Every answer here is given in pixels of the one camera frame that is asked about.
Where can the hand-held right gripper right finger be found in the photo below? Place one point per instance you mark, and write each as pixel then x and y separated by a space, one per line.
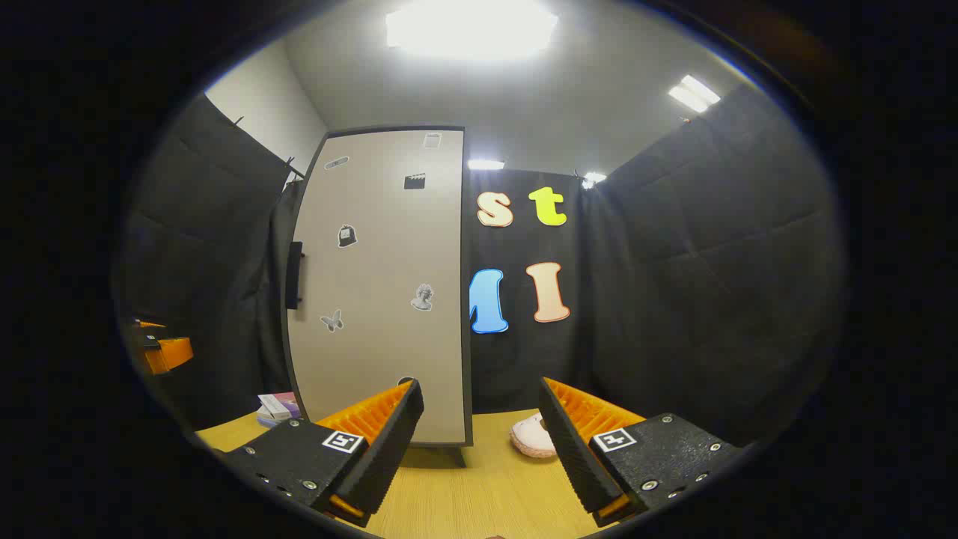
pixel 569 449

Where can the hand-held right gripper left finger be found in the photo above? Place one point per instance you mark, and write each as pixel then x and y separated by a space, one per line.
pixel 389 449

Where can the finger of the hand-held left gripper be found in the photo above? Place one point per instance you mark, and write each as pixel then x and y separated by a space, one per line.
pixel 171 354
pixel 151 325

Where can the dark grey cabinet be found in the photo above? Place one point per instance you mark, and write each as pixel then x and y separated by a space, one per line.
pixel 468 299

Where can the light grey cabinet door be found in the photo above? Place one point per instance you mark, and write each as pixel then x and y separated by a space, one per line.
pixel 374 262

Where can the pink cover book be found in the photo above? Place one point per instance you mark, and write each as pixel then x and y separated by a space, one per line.
pixel 287 404

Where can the black backdrop cloth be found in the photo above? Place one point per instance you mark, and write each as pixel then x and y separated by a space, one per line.
pixel 673 299

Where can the small ceiling light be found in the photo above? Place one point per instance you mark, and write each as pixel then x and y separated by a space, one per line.
pixel 593 179

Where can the narrow ceiling light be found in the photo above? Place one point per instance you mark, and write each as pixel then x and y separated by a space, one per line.
pixel 486 164

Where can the rectangular ceiling light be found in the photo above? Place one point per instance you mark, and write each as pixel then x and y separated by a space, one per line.
pixel 694 93

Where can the large ceiling light panel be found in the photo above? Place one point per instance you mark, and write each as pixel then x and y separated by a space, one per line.
pixel 471 26

